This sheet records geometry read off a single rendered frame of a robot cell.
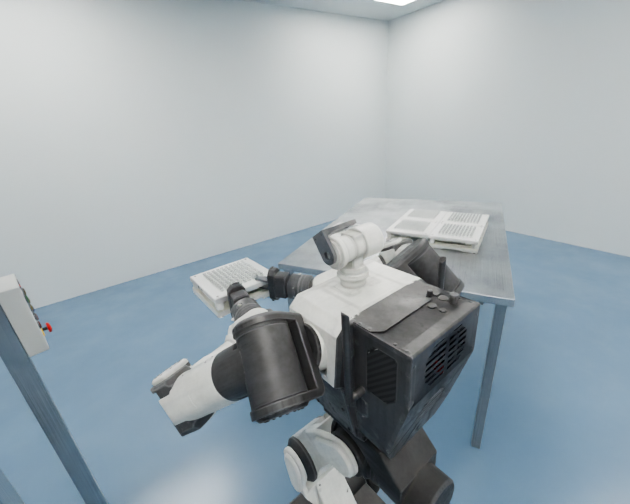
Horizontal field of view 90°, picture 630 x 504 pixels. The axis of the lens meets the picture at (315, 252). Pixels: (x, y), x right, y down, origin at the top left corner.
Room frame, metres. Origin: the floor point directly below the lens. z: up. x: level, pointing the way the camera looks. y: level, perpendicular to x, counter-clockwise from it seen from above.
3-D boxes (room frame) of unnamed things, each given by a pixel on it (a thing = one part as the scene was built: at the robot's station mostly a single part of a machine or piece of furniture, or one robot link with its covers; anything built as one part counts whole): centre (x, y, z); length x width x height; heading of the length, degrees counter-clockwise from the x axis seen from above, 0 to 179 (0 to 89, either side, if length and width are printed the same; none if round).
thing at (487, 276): (1.96, -0.63, 0.88); 1.50 x 1.10 x 0.04; 152
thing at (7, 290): (1.00, 1.07, 1.02); 0.17 x 0.06 x 0.26; 44
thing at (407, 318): (0.52, -0.11, 1.15); 0.34 x 0.30 x 0.36; 127
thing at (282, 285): (0.98, 0.10, 1.07); 0.12 x 0.10 x 0.13; 69
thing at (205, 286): (1.06, 0.31, 1.07); 0.25 x 0.24 x 0.02; 127
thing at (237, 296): (0.85, 0.24, 1.07); 0.12 x 0.10 x 0.13; 29
